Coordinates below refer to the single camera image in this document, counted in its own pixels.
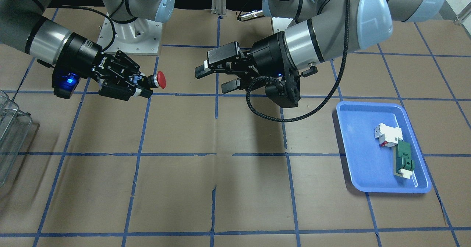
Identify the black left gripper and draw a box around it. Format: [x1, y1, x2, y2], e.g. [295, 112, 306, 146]
[195, 32, 295, 94]

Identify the wire mesh shelf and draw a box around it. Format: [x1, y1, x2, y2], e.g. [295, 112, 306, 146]
[0, 91, 32, 186]

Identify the blue plastic tray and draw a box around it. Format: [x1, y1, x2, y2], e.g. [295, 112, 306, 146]
[336, 101, 432, 193]

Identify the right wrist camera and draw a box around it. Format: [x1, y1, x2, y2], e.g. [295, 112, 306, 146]
[52, 68, 81, 99]

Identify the black braided cable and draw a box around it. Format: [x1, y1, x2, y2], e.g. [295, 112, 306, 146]
[246, 0, 354, 123]

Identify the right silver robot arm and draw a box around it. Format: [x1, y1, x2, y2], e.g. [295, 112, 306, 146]
[1, 0, 175, 101]

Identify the red emergency stop button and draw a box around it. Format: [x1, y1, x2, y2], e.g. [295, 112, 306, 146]
[135, 71, 167, 89]

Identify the green white terminal block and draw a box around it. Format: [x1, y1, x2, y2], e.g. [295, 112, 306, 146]
[393, 140, 415, 179]

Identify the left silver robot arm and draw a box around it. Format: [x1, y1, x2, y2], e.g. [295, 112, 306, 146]
[195, 0, 444, 95]

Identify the white circuit breaker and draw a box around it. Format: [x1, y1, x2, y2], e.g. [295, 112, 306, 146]
[375, 123, 403, 147]

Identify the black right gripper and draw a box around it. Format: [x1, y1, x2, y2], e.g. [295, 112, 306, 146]
[91, 50, 153, 101]

